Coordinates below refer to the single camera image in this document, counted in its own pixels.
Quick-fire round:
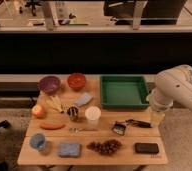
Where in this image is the green plastic tray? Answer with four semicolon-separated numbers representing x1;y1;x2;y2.
100;76;149;110

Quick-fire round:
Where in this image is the orange carrot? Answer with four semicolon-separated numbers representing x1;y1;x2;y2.
40;123;65;130

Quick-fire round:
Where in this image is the white plastic cup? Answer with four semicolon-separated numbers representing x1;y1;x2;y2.
85;106;101;126

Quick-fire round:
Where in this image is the metal fork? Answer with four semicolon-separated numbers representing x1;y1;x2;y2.
69;128;98;133

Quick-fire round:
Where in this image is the wooden table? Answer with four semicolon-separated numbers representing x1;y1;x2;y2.
16;78;169;171

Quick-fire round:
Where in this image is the yellow banana bunch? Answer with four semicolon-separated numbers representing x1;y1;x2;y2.
46;95;64;113

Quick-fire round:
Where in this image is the bunch of red grapes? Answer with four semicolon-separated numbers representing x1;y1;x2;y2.
87;139;122;155

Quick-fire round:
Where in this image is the blue sponge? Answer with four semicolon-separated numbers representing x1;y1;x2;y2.
58;143;81;158

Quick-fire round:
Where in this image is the red yellow apple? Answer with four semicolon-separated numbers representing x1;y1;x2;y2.
31;104;45;118

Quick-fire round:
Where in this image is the black handled metal scraper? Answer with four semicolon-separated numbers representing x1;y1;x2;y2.
111;119;151;136

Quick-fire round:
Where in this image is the black rectangular case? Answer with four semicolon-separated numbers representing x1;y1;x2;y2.
134;143;159;154

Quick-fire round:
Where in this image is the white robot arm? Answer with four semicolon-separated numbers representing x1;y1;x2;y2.
147;65;192;127

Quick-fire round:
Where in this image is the grey blue cloth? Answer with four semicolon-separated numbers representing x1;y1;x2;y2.
74;93;92;107

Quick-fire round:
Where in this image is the purple bowl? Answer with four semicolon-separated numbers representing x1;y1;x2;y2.
39;76;61;95

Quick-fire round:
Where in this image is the red bowl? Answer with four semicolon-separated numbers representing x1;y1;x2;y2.
67;73;86;91

